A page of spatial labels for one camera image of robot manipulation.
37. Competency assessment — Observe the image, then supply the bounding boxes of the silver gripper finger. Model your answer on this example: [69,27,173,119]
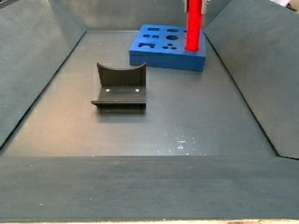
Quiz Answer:
[201,0,210,14]
[184,0,189,13]

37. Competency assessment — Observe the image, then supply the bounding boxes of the red hexagonal prism rod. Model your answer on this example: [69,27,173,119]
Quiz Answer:
[185,0,202,52]

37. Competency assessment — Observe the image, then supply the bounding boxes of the blue foam shape-sorter block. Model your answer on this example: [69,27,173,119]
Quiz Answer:
[129,24,206,72]

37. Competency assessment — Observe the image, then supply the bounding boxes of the black curved cradle stand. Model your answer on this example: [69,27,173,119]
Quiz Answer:
[91,64,146,108]

